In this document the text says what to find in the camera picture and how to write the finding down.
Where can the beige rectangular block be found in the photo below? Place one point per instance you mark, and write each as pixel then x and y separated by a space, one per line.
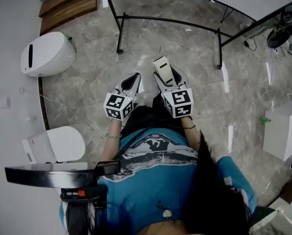
pixel 164 70

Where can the person's left forearm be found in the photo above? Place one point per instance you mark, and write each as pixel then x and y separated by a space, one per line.
pixel 111 146

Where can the black clamp mount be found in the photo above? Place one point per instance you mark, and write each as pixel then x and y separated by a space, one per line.
pixel 87 196

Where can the white toilet with side panel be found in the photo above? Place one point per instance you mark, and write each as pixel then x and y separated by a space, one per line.
pixel 62 143

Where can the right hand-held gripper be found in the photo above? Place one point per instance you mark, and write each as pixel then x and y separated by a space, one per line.
pixel 180 104

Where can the person in white shirt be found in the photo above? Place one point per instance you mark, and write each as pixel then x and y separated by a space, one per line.
pixel 155 180

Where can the person's right forearm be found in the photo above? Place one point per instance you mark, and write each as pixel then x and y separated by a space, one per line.
pixel 191 136

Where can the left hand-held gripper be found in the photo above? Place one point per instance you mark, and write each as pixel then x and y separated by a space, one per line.
pixel 119 105

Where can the black trousers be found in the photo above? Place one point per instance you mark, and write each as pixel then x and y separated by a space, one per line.
pixel 148 116

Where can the black wrist band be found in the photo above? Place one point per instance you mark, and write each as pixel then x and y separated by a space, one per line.
pixel 189 126

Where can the white pendant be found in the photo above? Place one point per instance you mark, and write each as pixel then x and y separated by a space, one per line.
pixel 166 213

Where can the brown wooden box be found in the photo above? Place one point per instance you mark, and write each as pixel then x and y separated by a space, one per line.
pixel 290 191

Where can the white closed toilet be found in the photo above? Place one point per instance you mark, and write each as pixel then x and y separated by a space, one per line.
pixel 50 55

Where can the wooden platform step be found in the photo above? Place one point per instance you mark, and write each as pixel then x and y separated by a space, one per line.
pixel 67 6

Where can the black round disc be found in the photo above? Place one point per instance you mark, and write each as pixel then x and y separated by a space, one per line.
pixel 279 38

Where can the white box cabinet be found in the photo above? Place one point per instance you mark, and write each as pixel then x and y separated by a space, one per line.
pixel 282 131

